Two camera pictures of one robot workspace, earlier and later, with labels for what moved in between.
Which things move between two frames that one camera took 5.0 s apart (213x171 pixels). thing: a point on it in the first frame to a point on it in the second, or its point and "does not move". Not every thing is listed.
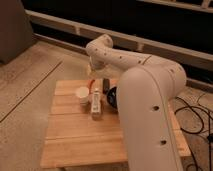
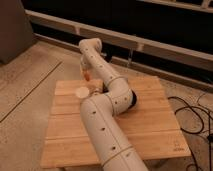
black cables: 199,131 does not move
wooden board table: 75,139 does not move
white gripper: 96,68 to 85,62
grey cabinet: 16,35 does not move
